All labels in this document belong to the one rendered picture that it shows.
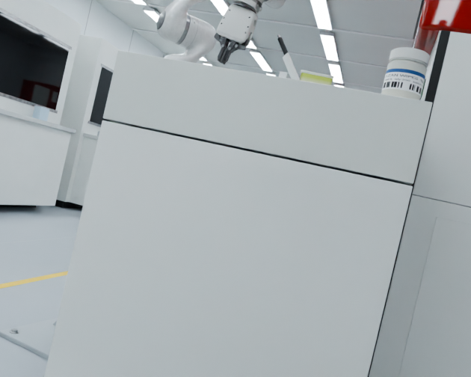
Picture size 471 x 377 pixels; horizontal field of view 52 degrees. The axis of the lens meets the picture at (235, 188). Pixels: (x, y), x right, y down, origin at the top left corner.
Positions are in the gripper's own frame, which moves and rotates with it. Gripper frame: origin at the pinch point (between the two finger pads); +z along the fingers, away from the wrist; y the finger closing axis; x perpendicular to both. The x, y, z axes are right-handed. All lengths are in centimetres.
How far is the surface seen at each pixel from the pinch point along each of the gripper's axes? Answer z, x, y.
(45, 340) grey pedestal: 118, -19, 27
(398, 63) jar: -2, 48, -52
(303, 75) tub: 3.0, 31.4, -32.8
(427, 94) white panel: -7, 15, -59
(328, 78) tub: 1.4, 30.5, -38.0
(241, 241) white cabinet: 40, 50, -40
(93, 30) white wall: -47, -454, 387
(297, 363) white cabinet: 55, 50, -58
